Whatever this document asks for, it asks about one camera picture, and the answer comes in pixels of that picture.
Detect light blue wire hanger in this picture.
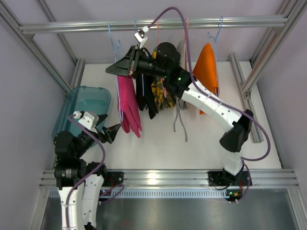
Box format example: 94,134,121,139
108,24,123,122

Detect pink trousers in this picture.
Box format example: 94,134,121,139
117,76,142,138

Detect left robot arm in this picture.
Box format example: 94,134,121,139
53,111,124,230

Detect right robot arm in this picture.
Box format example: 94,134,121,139
106,42,253,185

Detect blue hanger with black trousers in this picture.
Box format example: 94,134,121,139
134,18,144,96

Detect pink hanger with camouflage trousers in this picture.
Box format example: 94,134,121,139
156,21,167,98

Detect black trousers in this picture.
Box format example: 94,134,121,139
136,74,158,119

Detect camouflage trousers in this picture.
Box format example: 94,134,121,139
151,46,177,111

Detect pink hanger with grey trousers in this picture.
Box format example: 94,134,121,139
182,31,187,70

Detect orange trousers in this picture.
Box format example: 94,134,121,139
192,43,220,115

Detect blue hanger with orange trousers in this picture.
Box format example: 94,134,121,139
207,15,224,96

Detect teal plastic bin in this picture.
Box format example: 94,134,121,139
52,86,111,141

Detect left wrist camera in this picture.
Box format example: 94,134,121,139
72,111,99,133

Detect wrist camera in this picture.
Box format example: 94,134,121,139
72,111,99,133
134,25,150,48

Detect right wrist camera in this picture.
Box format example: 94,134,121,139
134,25,150,48

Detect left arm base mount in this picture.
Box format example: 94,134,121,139
95,170,124,201

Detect grey trousers with drawstrings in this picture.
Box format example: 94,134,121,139
173,40,188,142

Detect slotted grey cable duct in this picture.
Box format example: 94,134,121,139
47,187,231,198

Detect aluminium hanging rail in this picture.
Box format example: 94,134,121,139
19,15,288,34

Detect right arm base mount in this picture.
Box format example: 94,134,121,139
208,166,252,204

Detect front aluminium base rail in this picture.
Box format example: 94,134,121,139
39,169,298,189

